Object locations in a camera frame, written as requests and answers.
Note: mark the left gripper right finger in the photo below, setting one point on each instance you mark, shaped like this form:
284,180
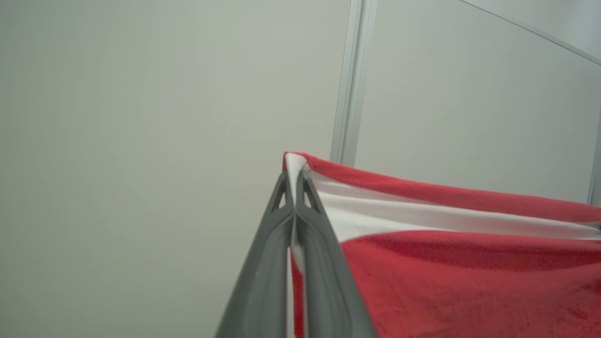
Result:
324,281

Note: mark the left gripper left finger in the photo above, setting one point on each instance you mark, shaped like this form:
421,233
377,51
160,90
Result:
263,291

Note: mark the red shirt with white trim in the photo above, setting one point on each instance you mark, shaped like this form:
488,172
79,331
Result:
469,291

